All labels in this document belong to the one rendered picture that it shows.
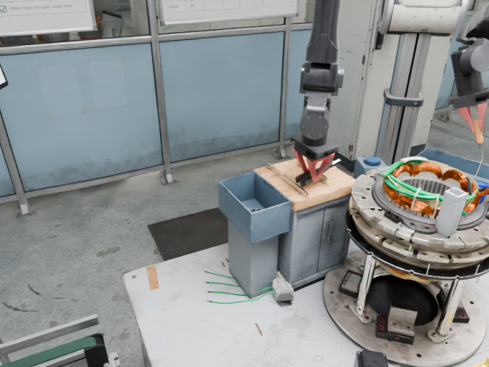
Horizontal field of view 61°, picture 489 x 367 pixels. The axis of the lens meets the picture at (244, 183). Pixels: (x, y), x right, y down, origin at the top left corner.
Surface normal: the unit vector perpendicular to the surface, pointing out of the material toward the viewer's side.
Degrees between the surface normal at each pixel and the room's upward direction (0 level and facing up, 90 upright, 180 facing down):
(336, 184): 0
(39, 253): 0
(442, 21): 111
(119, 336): 0
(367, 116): 90
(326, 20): 98
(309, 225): 90
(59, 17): 90
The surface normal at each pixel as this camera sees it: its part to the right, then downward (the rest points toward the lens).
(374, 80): 0.45, 0.44
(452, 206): -0.85, 0.26
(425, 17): -0.19, 0.68
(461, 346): 0.00, -0.87
